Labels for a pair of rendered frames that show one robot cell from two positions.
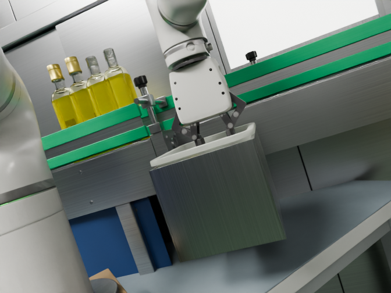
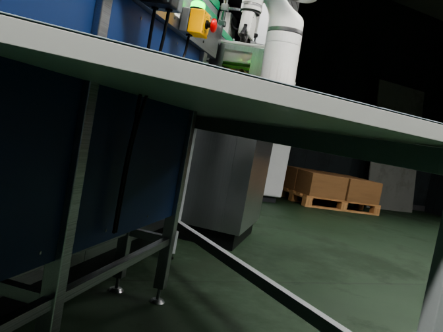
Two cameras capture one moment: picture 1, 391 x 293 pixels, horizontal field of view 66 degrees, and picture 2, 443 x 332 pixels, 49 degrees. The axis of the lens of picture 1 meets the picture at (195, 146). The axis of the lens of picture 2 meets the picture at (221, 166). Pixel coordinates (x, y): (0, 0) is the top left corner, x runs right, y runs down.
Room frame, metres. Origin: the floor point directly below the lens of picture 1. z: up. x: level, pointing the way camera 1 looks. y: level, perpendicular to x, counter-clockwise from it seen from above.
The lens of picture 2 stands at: (0.59, 1.94, 0.66)
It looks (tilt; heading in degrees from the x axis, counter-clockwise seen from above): 4 degrees down; 269
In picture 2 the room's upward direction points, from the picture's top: 10 degrees clockwise
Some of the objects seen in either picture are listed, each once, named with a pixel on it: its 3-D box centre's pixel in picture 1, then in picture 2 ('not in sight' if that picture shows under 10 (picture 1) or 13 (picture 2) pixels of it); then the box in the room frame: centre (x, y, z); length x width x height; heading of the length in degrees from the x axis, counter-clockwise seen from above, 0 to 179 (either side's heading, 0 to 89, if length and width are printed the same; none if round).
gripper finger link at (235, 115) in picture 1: (235, 130); not in sight; (0.54, -0.08, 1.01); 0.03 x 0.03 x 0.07; 76
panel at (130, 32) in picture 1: (203, 23); not in sight; (0.89, -0.14, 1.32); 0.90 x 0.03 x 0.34; 76
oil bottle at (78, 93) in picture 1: (91, 118); not in sight; (0.85, 0.25, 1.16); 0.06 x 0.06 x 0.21; 76
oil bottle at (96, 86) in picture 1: (109, 111); not in sight; (0.84, 0.20, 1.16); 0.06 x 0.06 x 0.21; 76
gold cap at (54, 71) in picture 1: (55, 73); not in sight; (0.86, 0.31, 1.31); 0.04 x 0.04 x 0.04
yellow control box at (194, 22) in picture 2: not in sight; (195, 24); (0.71, 0.49, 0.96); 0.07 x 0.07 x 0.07; 76
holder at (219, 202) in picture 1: (224, 181); (233, 68); (0.58, -0.03, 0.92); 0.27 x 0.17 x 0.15; 166
